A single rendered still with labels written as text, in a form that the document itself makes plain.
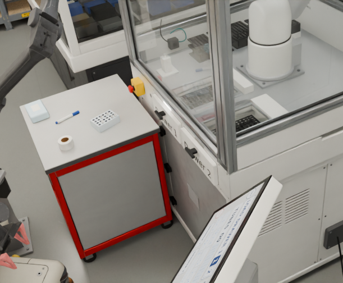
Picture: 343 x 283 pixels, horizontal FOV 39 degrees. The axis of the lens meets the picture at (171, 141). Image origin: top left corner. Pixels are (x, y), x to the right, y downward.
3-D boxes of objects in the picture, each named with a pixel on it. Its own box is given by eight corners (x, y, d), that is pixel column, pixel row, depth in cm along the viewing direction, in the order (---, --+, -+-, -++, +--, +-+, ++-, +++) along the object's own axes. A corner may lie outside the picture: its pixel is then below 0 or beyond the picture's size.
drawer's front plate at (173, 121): (180, 144, 216) (177, 124, 210) (154, 113, 238) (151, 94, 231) (183, 142, 217) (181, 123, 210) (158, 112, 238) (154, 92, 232)
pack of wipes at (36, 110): (50, 117, 256) (47, 110, 253) (32, 124, 253) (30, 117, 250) (42, 104, 267) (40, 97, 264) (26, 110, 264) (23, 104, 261)
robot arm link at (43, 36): (34, 36, 152) (62, 51, 158) (36, 9, 160) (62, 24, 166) (-36, 113, 174) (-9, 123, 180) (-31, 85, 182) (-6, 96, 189)
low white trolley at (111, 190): (83, 271, 270) (44, 170, 223) (55, 202, 316) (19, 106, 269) (177, 230, 285) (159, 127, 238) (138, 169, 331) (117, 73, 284)
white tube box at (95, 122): (100, 132, 240) (98, 126, 238) (91, 126, 246) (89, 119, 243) (120, 121, 246) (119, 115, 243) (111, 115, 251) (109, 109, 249)
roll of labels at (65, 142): (70, 151, 232) (68, 145, 229) (57, 150, 233) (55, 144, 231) (76, 142, 237) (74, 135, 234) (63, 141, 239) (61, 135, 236)
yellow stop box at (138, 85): (136, 97, 247) (134, 85, 242) (131, 91, 252) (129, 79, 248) (145, 94, 248) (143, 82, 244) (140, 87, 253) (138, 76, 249)
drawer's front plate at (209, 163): (214, 186, 193) (213, 165, 186) (182, 147, 215) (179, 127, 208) (218, 185, 194) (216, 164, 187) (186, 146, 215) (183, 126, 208)
